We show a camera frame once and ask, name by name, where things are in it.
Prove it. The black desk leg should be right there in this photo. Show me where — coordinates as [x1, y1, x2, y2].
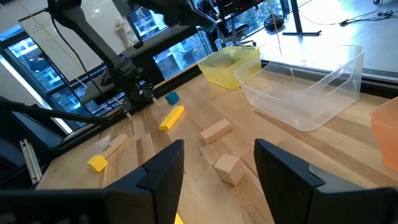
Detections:
[281, 0, 323, 36]

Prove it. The clear plastic bin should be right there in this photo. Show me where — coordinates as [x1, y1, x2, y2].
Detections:
[233, 44, 365, 131]

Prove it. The small blue wooden cube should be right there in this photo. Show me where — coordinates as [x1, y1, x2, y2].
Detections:
[164, 91, 180, 106]

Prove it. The black monitor with red lights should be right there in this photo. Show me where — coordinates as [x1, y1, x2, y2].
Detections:
[214, 0, 268, 19]

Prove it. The silver aluminium bracket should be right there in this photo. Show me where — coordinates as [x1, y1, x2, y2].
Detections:
[19, 138, 44, 185]

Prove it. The yellow-green translucent plastic bin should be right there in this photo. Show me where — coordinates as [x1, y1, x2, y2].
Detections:
[197, 45, 262, 90]

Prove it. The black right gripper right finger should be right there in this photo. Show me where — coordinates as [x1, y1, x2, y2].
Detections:
[253, 138, 398, 224]

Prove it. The plain rectangular wooden block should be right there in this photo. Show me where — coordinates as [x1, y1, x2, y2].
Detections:
[200, 118, 234, 145]

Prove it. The plain wooden cube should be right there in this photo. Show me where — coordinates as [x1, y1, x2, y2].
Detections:
[213, 153, 246, 186]

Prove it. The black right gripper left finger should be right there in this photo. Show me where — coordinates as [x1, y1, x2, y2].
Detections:
[0, 139, 185, 224]

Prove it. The yellow extension cord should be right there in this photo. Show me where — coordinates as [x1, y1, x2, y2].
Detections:
[267, 0, 283, 58]

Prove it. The small yellow wooden cube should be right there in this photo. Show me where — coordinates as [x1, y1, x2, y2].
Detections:
[86, 154, 109, 174]

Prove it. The orange translucent plastic bin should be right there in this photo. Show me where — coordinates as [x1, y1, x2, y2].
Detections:
[369, 96, 398, 174]

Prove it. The black bag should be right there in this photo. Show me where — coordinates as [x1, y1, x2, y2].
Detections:
[263, 14, 287, 32]

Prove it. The yellow rectangular wooden block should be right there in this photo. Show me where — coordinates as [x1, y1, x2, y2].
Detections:
[159, 105, 185, 132]

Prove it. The black office chair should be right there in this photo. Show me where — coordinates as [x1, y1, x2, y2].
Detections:
[217, 23, 259, 47]

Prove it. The large glass window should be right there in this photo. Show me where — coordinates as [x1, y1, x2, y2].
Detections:
[0, 24, 218, 131]

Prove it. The black floor cable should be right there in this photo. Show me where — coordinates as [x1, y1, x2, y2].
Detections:
[298, 0, 398, 27]

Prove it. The long printed plain wooden block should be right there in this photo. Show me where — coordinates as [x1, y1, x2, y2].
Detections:
[98, 133, 129, 159]

